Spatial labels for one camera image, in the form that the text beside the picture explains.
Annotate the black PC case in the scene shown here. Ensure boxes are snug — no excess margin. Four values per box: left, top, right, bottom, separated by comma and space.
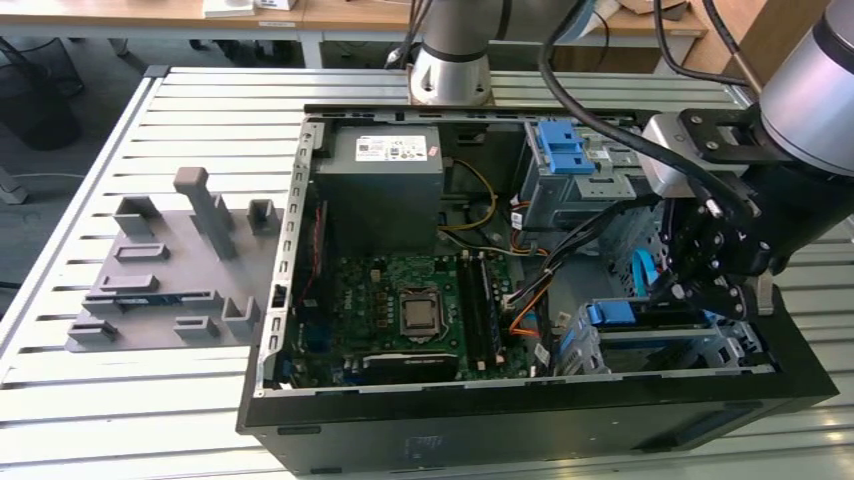
237, 103, 841, 475

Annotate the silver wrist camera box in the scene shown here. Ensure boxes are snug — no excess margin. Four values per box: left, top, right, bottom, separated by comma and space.
640, 112, 710, 200

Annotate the grey metal foot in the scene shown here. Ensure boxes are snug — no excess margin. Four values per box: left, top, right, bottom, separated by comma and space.
0, 164, 32, 205

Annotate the metal disk bay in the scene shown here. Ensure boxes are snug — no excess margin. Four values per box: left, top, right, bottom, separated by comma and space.
557, 294, 762, 376

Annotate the thick black camera cable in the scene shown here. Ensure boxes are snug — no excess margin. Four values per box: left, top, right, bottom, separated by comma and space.
538, 0, 762, 217

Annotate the black RAM stick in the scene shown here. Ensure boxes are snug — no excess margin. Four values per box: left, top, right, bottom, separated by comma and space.
477, 251, 509, 364

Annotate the metal CPU socket cover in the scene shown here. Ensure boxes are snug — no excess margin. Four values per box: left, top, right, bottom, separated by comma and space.
397, 288, 449, 344

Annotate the orange wire bundle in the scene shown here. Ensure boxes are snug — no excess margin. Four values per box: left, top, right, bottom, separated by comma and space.
509, 279, 553, 344

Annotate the black cable with plug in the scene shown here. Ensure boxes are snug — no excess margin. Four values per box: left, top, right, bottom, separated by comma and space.
385, 0, 435, 70

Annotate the blue data wire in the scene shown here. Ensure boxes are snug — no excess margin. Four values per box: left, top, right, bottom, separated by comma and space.
630, 247, 676, 301

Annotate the plain white box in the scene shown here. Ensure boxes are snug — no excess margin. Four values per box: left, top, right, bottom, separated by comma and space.
203, 0, 259, 19

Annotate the metal optical drive cage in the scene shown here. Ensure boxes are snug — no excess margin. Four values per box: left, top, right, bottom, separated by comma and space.
519, 119, 673, 231

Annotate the green motherboard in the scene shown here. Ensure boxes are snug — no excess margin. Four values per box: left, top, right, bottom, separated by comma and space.
286, 252, 535, 389

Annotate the black cable bundle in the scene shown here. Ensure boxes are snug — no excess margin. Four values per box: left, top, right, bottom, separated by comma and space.
506, 192, 669, 314

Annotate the thin red wire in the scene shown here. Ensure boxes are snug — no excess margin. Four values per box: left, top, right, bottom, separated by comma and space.
301, 202, 330, 307

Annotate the black mesh bin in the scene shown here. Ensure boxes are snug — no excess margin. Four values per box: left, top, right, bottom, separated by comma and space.
0, 37, 87, 151

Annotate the black graphics card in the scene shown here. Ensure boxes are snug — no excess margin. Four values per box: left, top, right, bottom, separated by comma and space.
359, 352, 462, 385

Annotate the yellow wire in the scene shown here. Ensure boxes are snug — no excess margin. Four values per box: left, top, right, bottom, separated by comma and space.
437, 158, 499, 234

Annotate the hard disk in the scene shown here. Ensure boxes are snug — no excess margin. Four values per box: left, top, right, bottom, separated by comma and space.
558, 298, 716, 375

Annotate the wooden desk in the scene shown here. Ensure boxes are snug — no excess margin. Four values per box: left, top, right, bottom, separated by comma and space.
299, 0, 709, 76
0, 0, 309, 69

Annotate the brown cardboard piece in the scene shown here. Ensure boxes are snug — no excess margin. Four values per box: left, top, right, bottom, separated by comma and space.
620, 0, 689, 22

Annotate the silver CPU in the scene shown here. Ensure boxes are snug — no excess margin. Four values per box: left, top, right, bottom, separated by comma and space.
401, 298, 439, 329

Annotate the grey parts rack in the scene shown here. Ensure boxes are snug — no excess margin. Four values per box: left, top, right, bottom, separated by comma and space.
64, 167, 286, 354

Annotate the blue plastic drive latch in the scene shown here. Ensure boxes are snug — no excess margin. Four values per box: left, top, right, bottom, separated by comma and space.
535, 120, 600, 175

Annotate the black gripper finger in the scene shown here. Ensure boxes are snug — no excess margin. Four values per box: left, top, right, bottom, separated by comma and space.
678, 271, 780, 320
649, 201, 724, 305

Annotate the grey power supply unit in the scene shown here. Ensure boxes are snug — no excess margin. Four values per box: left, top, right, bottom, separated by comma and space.
313, 124, 447, 251

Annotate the wooden cabinet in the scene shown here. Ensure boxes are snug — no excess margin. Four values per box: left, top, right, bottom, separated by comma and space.
680, 0, 829, 101

